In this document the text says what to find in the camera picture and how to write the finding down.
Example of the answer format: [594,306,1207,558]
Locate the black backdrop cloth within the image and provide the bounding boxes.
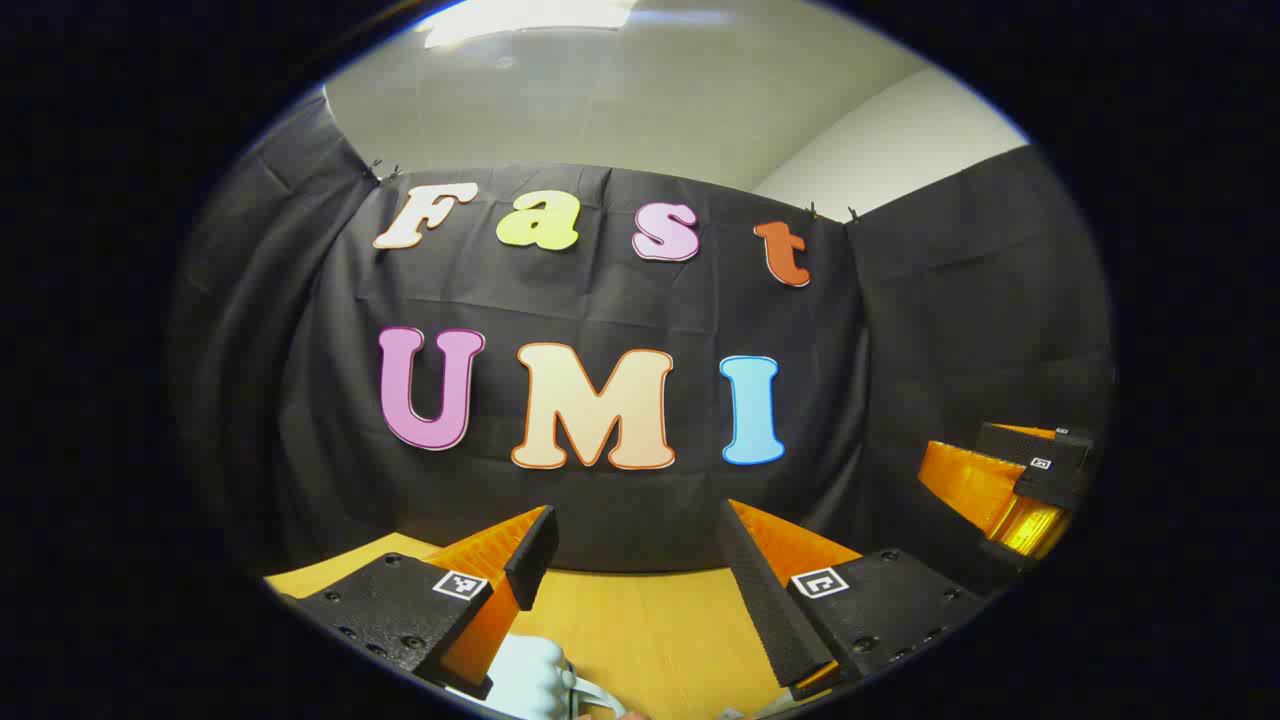
[165,85,1116,601]

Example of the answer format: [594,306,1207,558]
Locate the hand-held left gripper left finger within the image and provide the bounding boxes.
[283,506,559,701]

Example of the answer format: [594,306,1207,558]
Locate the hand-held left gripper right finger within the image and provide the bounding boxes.
[716,499,986,701]

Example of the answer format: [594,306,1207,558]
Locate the ceiling light panel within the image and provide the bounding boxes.
[425,0,736,48]

